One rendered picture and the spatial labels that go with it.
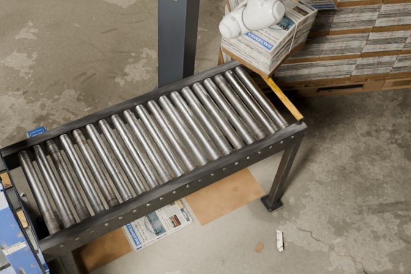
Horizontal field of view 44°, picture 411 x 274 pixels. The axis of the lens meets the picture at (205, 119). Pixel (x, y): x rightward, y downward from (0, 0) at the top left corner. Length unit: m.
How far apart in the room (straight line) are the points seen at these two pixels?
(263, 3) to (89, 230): 1.15
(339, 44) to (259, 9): 1.45
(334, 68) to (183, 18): 1.15
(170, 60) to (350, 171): 1.37
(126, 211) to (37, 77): 1.80
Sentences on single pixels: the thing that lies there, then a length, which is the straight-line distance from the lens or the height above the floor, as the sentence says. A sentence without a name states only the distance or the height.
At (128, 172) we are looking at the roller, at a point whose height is 0.80.
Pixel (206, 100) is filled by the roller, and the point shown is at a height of 0.80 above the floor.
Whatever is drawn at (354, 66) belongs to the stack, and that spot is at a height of 0.29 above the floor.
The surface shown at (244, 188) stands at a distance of 3.21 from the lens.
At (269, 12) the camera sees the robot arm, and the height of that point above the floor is 1.48.
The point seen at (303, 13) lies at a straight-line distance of 2.52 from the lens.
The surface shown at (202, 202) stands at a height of 0.00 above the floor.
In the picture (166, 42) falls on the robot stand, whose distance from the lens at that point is 3.18.
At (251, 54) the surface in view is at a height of 1.05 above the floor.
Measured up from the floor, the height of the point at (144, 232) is 0.01.
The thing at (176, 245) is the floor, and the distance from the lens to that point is 3.01.
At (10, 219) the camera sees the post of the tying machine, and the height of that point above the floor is 1.48.
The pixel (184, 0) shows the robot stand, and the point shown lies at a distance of 2.89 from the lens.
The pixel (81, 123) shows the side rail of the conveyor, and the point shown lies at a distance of 2.47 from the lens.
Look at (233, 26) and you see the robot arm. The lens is 2.10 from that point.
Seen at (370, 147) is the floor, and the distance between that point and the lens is 3.62.
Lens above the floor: 2.77
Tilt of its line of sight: 53 degrees down
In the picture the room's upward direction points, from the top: 7 degrees clockwise
